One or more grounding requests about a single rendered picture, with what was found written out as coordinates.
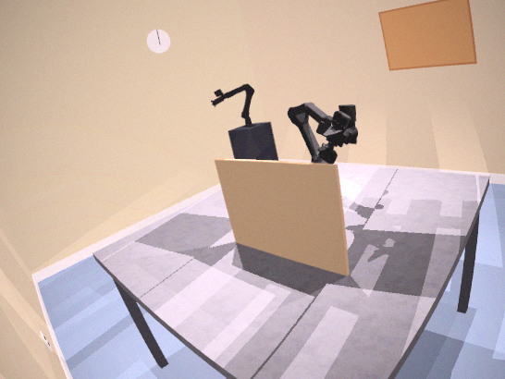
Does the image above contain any tan flat board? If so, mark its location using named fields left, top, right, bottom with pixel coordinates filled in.
left=214, top=158, right=350, bottom=275

